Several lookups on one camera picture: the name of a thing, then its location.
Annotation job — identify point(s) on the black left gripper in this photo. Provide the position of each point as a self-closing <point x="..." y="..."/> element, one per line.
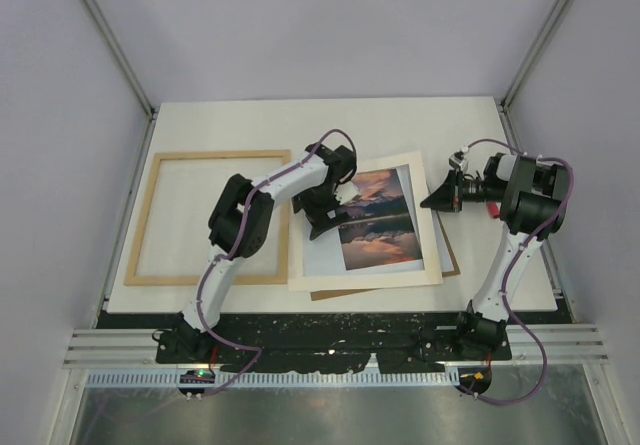
<point x="320" y="219"/>

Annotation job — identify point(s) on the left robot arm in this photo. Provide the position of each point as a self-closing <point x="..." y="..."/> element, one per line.
<point x="317" y="184"/>

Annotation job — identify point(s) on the red handled screwdriver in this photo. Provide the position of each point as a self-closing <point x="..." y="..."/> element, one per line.
<point x="493" y="209"/>

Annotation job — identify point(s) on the aluminium corner post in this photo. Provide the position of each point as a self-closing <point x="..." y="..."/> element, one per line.
<point x="550" y="25"/>
<point x="107" y="34"/>

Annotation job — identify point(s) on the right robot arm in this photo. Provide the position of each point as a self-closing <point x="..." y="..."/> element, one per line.
<point x="532" y="194"/>

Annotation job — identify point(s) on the sunset mountain photo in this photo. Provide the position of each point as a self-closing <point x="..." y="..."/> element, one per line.
<point x="380" y="234"/>

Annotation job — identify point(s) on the white slotted cable duct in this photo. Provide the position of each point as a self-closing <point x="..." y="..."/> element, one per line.
<point x="369" y="377"/>

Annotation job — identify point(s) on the black speckled base plate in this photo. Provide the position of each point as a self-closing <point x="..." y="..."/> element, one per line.
<point x="249" y="331"/>

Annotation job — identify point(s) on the left aluminium corner post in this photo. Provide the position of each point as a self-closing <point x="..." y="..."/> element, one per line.
<point x="107" y="34"/>

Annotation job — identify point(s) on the right aluminium corner post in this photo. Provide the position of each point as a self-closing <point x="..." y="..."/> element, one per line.
<point x="550" y="25"/>

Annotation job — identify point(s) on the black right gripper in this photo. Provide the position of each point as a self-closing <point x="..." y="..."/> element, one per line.
<point x="449" y="196"/>

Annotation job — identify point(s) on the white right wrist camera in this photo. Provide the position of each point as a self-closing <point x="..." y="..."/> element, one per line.
<point x="458" y="160"/>

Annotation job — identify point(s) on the aluminium rail across front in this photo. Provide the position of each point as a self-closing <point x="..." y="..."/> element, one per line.
<point x="100" y="347"/>

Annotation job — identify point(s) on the brown hardboard backing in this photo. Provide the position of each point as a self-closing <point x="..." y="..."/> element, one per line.
<point x="448" y="262"/>

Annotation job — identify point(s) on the cream mat board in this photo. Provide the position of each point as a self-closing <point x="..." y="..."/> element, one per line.
<point x="431" y="274"/>

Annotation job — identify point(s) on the wooden picture frame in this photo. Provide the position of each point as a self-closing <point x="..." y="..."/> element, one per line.
<point x="171" y="240"/>

